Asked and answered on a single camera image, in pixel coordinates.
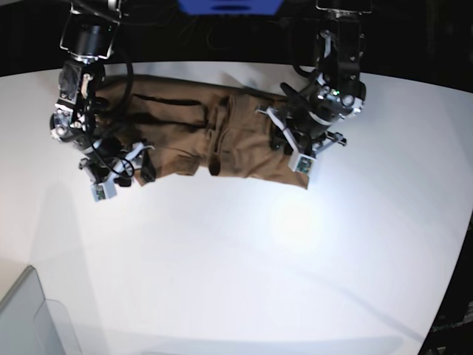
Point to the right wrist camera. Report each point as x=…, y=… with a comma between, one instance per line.
x=103, y=191

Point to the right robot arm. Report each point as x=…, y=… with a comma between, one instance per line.
x=88, y=37

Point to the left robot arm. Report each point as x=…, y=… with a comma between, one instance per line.
x=334, y=90

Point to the grey plastic bin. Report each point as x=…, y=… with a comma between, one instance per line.
x=34, y=324

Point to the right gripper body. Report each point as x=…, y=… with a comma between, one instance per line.
x=104, y=160

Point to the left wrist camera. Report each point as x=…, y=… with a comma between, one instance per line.
x=301, y=163

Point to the brown t-shirt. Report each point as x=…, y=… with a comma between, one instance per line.
x=192, y=124

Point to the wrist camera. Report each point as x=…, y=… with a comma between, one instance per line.
x=301, y=163
x=103, y=191

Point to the blue box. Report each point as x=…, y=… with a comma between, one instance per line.
x=230, y=7

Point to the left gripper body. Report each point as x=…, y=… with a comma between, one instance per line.
x=303, y=130

